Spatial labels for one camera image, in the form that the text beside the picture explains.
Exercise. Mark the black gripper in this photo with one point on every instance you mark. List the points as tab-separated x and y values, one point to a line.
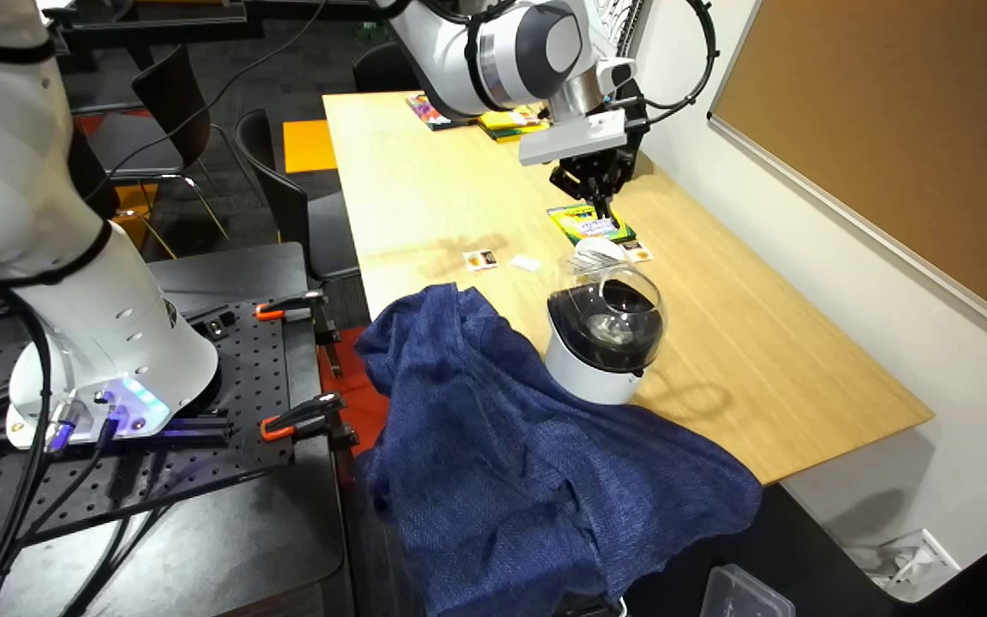
596	174

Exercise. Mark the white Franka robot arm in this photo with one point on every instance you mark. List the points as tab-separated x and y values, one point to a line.
58	284

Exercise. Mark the white mug with star print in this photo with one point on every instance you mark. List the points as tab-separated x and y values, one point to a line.
603	250

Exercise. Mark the green yellow marker box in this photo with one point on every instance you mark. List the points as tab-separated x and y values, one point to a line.
569	220

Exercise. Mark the white printed card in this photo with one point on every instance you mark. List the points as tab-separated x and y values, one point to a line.
530	262

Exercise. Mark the yellow green packet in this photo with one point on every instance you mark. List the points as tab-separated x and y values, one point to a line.
512	121

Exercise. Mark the colourful printed packet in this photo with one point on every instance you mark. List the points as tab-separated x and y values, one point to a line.
425	106

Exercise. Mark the dark blue cloth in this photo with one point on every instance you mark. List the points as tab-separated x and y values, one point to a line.
514	456

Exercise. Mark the orange square seat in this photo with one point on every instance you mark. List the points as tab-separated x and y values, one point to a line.
311	146

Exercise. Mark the orange floor mat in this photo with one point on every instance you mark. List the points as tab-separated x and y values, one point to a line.
354	390

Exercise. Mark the black chair with curved back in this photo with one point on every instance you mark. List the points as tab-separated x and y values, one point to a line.
277	191

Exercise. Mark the brown cork board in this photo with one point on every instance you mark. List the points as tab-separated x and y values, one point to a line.
917	138

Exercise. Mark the clear plastic bin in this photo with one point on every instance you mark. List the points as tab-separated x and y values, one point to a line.
746	594

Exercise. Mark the black chair with metal legs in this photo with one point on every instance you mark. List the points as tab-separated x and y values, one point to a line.
169	105

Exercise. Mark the white tray with clutter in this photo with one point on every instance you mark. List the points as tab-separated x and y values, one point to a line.
905	559

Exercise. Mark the black perforated breadboard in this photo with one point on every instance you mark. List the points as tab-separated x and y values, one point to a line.
119	483

